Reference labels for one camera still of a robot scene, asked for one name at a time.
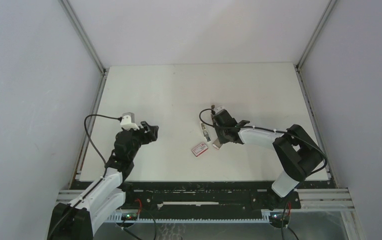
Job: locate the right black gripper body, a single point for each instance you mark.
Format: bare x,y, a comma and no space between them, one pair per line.
221,133

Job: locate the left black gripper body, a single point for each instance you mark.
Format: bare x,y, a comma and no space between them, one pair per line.
139,138

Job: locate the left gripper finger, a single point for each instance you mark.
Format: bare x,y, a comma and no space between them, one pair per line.
147,127
152,132

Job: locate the cardboard staple box tray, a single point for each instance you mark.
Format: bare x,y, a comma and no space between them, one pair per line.
216,144

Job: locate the red white staple box sleeve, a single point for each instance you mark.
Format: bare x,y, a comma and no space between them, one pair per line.
199,149

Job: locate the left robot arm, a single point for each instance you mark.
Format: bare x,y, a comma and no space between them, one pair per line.
80,218

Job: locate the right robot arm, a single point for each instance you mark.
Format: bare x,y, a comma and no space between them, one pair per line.
297,152

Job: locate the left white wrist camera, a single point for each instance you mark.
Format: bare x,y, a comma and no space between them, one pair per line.
127,121

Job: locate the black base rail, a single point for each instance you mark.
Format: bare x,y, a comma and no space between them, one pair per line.
222,200

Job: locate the left circuit board with wires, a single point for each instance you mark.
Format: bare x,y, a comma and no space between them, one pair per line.
134,216

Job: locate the circuit board with wires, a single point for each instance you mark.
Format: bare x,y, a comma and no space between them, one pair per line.
134,216
281,221

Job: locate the right circuit board with wires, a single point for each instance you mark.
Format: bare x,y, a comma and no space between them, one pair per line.
281,221

